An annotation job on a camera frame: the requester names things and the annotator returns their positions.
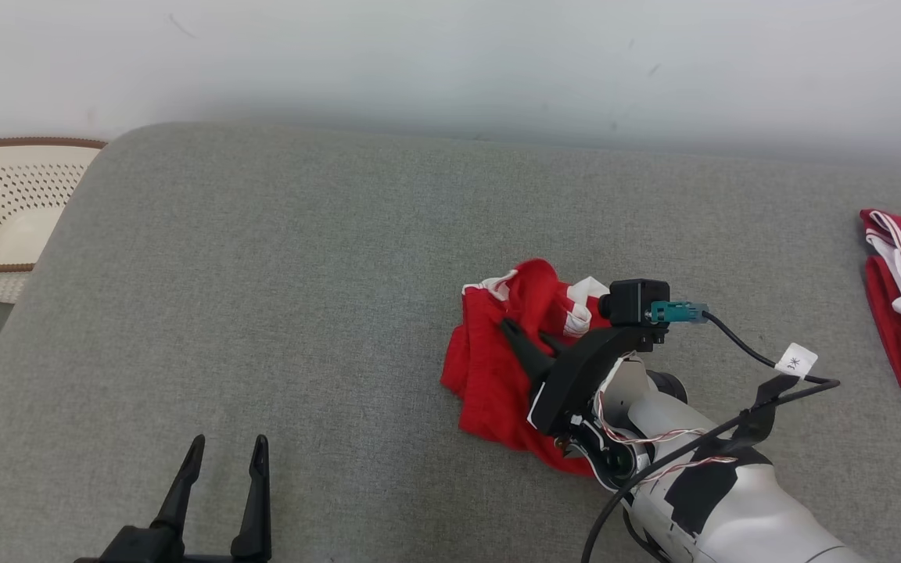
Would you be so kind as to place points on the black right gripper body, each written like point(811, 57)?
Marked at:
point(576, 375)

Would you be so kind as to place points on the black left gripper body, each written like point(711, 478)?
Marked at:
point(145, 547)

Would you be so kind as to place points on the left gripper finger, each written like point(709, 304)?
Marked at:
point(255, 508)
point(182, 489)

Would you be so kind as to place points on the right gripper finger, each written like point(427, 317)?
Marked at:
point(554, 346)
point(533, 360)

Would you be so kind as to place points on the red shorts with white stripe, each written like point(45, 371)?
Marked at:
point(489, 383)

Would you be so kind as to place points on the cream perforated laundry basket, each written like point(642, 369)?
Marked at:
point(5, 203)

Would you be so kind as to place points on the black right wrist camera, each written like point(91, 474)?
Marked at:
point(634, 301)

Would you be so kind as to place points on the teal right camera connector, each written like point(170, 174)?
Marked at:
point(677, 312)

